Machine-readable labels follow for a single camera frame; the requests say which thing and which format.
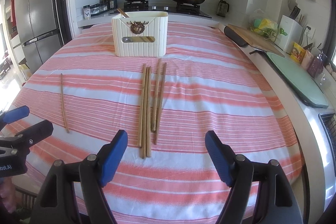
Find green cutting board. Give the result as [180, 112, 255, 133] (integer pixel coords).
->
[266, 52, 329, 109]

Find purple soap bottle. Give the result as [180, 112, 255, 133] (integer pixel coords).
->
[307, 52, 326, 78]

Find black gas cooktop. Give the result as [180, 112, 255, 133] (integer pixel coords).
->
[122, 1, 211, 19]

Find grey steel refrigerator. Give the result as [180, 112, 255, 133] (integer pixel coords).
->
[14, 0, 64, 73]

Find white knife block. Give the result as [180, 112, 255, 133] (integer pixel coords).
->
[275, 15, 302, 54]

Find yellow green plastic bag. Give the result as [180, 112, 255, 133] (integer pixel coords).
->
[250, 18, 278, 38]

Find single wooden chopstick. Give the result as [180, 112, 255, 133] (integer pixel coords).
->
[60, 73, 70, 134]

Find spice jar rack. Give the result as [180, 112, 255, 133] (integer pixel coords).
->
[83, 3, 108, 19]

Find yellow printed cup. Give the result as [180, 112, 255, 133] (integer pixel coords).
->
[290, 42, 306, 64]

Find cream utensil holder box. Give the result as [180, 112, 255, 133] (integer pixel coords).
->
[112, 11, 169, 57]

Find dark glass kettle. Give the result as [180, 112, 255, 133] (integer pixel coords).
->
[217, 0, 230, 17]

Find wooden cutting board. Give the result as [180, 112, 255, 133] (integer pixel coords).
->
[227, 24, 285, 57]

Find person's left hand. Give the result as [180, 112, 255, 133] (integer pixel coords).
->
[0, 177, 17, 213]

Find striped pink white tablecloth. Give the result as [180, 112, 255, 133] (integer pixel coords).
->
[2, 22, 302, 223]

